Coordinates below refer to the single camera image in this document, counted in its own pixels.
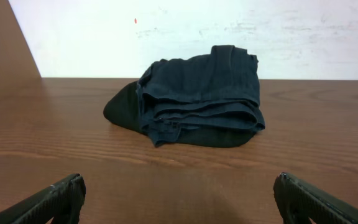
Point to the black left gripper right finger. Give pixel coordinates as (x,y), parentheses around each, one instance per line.
(302,203)

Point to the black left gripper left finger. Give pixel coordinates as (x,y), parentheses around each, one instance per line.
(59,203)

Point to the folded black garment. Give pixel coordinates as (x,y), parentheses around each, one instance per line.
(123,110)

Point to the folded navy garment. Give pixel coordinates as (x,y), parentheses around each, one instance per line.
(219,91)

